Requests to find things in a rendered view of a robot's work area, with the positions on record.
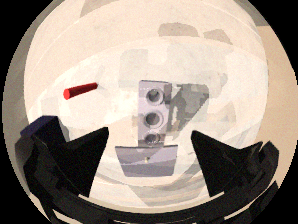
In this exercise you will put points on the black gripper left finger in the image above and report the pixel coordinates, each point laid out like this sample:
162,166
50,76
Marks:
78,159

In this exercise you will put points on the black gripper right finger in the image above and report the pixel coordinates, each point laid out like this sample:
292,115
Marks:
220,162

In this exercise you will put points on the red peg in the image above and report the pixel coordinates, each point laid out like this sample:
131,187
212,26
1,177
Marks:
78,90

